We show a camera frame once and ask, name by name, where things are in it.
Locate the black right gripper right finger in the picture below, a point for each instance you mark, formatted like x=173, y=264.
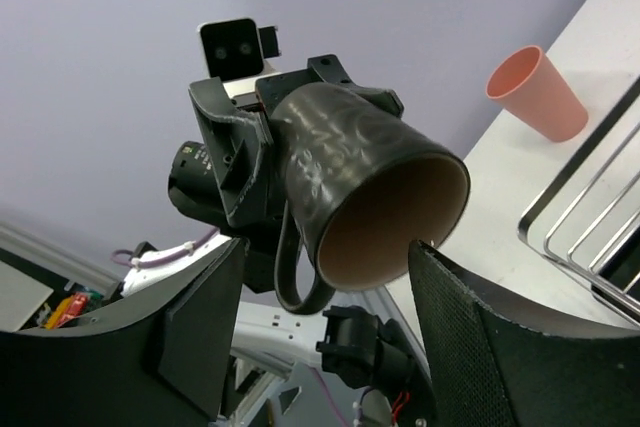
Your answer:
x=497, y=358

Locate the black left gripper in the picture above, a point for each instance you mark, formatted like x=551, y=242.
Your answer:
x=230, y=178

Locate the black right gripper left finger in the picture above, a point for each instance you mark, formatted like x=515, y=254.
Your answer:
x=155, y=358

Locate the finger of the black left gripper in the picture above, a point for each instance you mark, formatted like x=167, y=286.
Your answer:
x=384, y=99

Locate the black ceramic mug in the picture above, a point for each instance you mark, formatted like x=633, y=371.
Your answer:
x=360, y=186

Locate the pink plastic tumbler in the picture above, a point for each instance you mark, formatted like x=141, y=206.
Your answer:
x=529, y=86

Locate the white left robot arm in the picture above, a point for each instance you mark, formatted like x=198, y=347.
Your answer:
x=366, y=342

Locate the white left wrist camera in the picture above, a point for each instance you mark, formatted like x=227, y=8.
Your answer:
x=237, y=52

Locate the chrome wire dish rack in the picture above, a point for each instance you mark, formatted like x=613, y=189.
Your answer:
x=586, y=221

